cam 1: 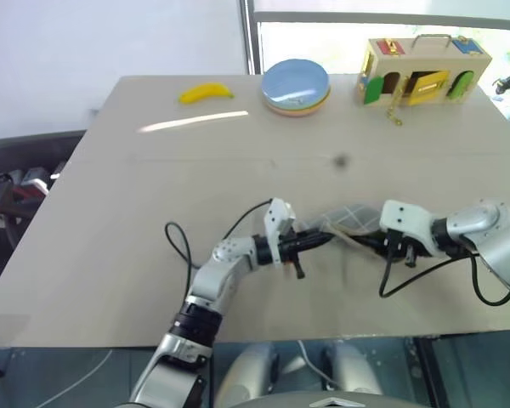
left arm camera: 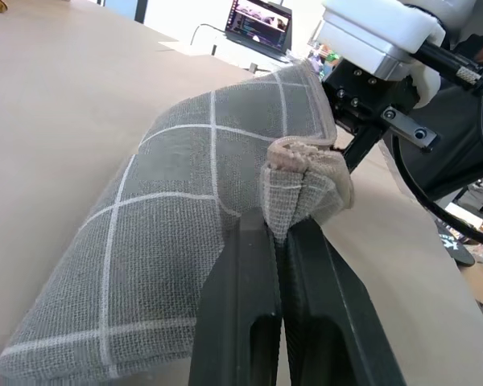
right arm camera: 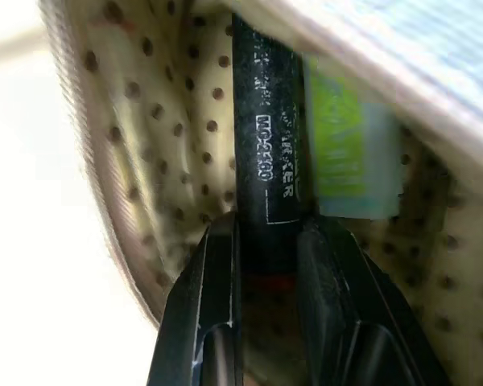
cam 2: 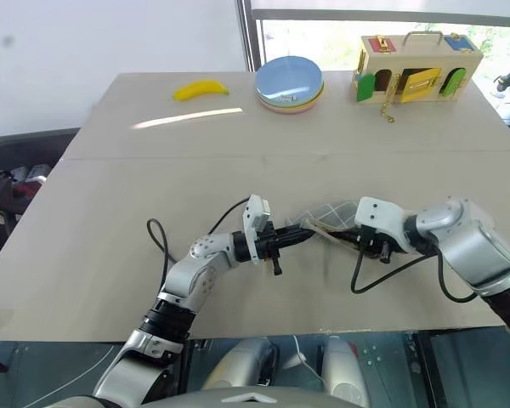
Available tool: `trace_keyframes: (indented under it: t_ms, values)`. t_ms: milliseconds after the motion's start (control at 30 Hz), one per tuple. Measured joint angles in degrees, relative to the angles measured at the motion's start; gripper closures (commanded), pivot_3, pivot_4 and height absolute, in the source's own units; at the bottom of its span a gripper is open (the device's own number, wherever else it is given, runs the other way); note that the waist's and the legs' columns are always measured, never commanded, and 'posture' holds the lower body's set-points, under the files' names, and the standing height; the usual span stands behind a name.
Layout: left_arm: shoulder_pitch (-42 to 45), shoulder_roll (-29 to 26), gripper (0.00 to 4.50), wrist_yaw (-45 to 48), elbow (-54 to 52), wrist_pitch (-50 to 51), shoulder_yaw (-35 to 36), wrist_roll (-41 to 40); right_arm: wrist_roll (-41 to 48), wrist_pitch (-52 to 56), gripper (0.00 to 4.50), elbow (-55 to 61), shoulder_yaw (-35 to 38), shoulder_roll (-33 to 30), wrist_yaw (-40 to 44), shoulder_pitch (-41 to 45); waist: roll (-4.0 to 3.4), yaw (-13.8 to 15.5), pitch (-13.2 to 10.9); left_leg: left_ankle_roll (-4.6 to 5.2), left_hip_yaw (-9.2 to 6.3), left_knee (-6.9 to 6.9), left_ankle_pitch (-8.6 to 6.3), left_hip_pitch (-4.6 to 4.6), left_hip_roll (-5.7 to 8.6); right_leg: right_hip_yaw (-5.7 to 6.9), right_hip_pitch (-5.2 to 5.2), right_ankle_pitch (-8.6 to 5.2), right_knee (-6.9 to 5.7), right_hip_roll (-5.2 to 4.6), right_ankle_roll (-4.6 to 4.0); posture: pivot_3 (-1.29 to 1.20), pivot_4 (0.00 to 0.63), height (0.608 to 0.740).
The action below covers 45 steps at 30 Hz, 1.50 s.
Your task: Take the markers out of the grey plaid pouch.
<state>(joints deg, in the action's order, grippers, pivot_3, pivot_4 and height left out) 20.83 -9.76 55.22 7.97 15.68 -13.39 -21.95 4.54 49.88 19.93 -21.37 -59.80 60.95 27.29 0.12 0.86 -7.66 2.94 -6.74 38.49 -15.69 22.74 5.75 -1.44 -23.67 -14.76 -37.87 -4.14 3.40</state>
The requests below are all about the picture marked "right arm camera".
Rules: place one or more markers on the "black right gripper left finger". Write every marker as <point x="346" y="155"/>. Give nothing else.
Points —
<point x="209" y="305"/>

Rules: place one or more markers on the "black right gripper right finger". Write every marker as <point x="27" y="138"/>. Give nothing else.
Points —
<point x="346" y="313"/>

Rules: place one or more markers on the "black marker with white print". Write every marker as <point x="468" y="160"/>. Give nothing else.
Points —
<point x="265" y="120"/>

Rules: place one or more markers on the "green and white eraser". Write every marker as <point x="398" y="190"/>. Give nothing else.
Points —
<point x="346" y="153"/>

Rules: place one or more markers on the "beige perforated pencil case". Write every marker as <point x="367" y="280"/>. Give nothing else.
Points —
<point x="153" y="140"/>

